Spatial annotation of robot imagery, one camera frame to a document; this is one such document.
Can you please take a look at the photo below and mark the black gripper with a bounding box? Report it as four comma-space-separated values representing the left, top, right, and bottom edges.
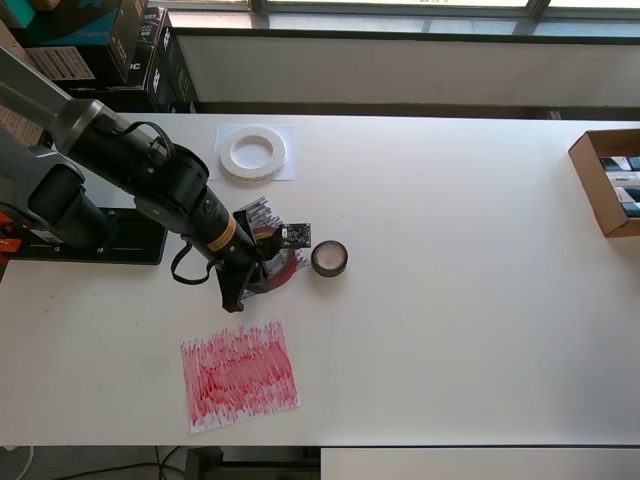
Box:
214, 208, 275, 313

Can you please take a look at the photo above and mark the red tape roll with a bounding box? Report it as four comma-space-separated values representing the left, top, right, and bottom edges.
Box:
249, 223, 301, 292

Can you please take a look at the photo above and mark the black tape roll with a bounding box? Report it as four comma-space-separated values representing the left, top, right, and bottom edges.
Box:
310, 240, 350, 279

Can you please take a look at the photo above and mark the white tape roll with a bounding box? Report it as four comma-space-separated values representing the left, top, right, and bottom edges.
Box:
218, 127, 287, 182

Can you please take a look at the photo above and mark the black scribbled paper sheet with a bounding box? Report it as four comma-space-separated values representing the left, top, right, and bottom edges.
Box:
234, 196, 310, 274

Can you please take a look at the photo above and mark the red scribbled paper sheet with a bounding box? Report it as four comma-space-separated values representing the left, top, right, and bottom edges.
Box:
179, 319, 301, 435

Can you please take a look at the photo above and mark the blank white paper sheet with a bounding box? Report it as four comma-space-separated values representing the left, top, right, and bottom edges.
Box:
208, 123, 297, 182

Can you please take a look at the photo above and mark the dark table leg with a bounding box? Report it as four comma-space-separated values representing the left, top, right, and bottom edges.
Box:
185, 446, 225, 480

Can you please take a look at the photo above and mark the black printed carton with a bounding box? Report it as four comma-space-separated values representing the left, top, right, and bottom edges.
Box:
149, 27, 201, 115
124, 7, 171, 96

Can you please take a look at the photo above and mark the white side table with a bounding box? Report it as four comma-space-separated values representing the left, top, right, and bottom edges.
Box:
320, 447, 640, 480

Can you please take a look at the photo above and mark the black teal printed box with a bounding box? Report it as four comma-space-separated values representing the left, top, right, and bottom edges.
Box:
9, 0, 150, 49

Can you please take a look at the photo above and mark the open brown cardboard tray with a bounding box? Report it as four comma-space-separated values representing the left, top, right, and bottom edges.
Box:
568, 128, 640, 239

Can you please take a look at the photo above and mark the plain teal box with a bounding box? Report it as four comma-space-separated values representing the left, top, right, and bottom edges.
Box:
0, 0, 37, 31

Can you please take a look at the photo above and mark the white carton black print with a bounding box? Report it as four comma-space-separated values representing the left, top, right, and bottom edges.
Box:
604, 170, 640, 189

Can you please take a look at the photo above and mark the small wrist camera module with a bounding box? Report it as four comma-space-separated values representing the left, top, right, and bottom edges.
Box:
254, 222, 315, 264

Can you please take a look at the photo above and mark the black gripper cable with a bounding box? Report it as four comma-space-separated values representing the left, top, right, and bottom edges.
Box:
169, 239, 217, 286

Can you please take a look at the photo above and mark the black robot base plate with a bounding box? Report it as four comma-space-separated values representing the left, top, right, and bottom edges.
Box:
9, 207, 169, 267

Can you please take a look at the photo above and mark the grey window frame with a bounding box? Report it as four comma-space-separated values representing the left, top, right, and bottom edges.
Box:
247, 0, 640, 24

